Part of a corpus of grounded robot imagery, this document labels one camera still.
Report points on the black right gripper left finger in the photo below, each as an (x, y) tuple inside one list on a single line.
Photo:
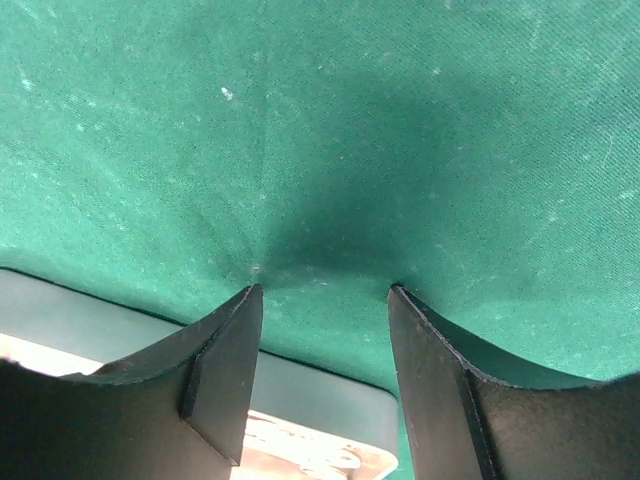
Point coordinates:
[(176, 409)]

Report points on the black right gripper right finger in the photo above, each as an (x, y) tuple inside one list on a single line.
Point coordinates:
[(475, 411)]

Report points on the white printed sterile packet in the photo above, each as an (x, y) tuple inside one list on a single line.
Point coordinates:
[(273, 448)]

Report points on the stainless steel tray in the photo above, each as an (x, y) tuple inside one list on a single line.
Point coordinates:
[(57, 317)]

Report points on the dark green surgical cloth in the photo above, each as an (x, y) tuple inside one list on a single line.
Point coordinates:
[(484, 155)]

